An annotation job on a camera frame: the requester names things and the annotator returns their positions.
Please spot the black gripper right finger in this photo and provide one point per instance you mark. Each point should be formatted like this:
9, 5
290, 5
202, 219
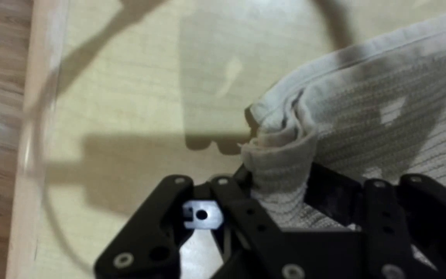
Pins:
414, 227

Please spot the white ribbed towel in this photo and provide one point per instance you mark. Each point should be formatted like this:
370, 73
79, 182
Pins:
387, 134

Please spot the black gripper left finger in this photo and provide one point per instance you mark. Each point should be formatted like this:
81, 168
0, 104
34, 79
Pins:
155, 227

